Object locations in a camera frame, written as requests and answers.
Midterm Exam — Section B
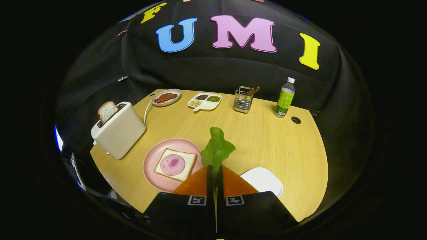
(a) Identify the pink round plate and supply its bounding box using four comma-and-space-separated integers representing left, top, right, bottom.
143, 138, 204, 193

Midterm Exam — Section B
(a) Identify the white toaster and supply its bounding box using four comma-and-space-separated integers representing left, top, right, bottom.
91, 102, 147, 160

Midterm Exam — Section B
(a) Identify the toasted bread slice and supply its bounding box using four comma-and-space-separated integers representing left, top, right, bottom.
98, 101, 119, 123

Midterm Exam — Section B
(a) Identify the white bread slice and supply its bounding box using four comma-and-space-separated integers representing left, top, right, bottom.
154, 148, 198, 182

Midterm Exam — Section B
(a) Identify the pink ham slice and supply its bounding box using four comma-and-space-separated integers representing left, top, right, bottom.
160, 154, 186, 176

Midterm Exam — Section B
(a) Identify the black backdrop cloth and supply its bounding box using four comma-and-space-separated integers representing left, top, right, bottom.
55, 0, 374, 167

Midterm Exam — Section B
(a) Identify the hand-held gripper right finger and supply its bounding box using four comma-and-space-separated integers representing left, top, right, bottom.
218, 165, 298, 240

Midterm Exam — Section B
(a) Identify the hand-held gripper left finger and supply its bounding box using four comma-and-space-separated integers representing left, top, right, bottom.
143, 165, 217, 240

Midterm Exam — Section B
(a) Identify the metal wire utensil holder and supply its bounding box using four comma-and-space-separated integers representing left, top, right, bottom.
234, 86, 254, 114

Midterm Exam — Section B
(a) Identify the white round plate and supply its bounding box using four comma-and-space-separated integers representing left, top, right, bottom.
151, 89, 182, 107

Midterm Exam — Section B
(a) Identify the green label water bottle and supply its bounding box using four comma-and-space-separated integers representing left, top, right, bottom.
274, 77, 296, 118

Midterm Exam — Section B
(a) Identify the white rounded square plate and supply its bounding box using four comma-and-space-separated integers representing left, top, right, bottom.
240, 167, 284, 198

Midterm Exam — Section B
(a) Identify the white divided bean dish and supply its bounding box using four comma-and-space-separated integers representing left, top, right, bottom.
187, 93, 223, 111

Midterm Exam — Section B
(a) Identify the brown meat piece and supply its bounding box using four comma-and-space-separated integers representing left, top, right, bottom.
153, 93, 178, 104

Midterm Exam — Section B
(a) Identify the green lettuce leaf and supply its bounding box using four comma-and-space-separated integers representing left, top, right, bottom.
200, 127, 236, 200

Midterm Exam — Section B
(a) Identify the white toaster cable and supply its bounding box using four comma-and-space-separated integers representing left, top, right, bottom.
144, 99, 154, 124

